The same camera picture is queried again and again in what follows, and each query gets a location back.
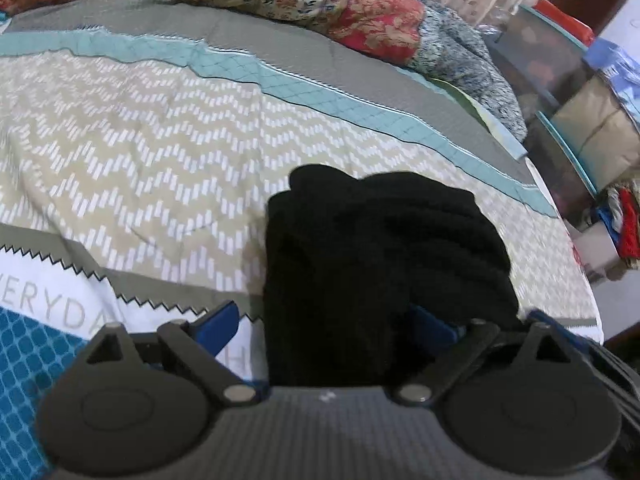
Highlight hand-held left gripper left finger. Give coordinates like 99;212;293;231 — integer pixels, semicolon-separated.
84;301;259;407

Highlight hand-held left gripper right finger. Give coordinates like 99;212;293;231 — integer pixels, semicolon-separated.
392;304;577;407

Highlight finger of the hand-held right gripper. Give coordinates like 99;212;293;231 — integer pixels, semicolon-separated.
527;309;640;413

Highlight black pants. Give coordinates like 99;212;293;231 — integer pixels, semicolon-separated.
264;164;521;389

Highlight pile of colourful cloths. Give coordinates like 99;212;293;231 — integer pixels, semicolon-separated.
594;182;640;262

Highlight clear storage box teal lid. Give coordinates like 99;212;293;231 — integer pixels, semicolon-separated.
492;4;597;113
524;111;601;233

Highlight beige paper bag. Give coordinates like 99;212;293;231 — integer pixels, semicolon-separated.
551;74;640;192

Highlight patterned chevron bedspread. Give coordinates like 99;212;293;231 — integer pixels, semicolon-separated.
0;0;603;480

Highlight green bed sheet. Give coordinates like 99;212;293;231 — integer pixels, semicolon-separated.
429;77;527;160

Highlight blue plastic bag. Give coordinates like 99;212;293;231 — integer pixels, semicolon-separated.
584;37;640;92

